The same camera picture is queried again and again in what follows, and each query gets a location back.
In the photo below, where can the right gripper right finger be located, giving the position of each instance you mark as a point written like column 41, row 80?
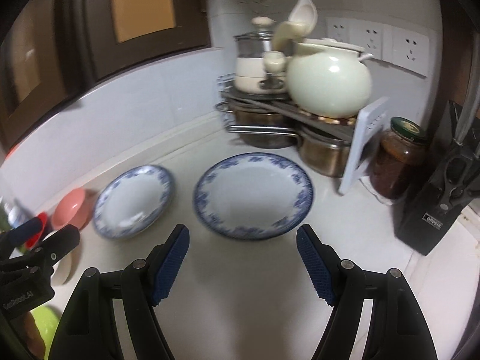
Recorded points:
column 397, row 329

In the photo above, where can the cream round ceramic pot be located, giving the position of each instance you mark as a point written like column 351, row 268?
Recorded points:
column 329, row 78

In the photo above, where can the upper stainless steel pot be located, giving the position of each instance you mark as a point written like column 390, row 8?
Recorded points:
column 258, row 127

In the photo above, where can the lower stainless steel pot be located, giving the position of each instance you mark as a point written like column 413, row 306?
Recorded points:
column 322, row 152

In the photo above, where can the pink bowl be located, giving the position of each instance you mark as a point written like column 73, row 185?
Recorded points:
column 73, row 209

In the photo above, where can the black knife block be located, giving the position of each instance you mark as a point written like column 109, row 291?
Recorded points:
column 448, row 181

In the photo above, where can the white wall socket panel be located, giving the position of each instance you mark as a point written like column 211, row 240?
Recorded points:
column 400, row 47

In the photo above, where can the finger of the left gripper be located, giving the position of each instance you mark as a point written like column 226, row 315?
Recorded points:
column 52, row 249
column 17, row 236

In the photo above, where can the red bowl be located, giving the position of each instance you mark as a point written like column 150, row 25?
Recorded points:
column 36, row 228

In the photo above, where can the large blue floral plate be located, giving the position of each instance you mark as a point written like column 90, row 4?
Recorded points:
column 253, row 196

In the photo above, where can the metal corner pot rack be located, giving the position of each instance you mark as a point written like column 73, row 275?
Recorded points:
column 362, row 133

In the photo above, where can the cream ladle spoon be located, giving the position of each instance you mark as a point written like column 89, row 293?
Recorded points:
column 285, row 32

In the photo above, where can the glass jar brown sauce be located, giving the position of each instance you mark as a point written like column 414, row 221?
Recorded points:
column 400, row 152

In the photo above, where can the green plate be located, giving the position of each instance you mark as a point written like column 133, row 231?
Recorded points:
column 47, row 322

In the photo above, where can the dark wooden window frame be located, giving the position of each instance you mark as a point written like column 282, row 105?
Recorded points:
column 55, row 51

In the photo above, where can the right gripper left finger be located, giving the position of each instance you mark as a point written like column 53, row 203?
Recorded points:
column 87, row 329

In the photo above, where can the stainless steel pot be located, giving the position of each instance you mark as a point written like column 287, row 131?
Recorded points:
column 322, row 152
column 258, row 127

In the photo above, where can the small blue floral plate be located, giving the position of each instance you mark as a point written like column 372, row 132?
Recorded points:
column 133, row 201

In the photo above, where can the white plastic rice ladle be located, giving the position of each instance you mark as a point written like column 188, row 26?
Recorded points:
column 304, row 13

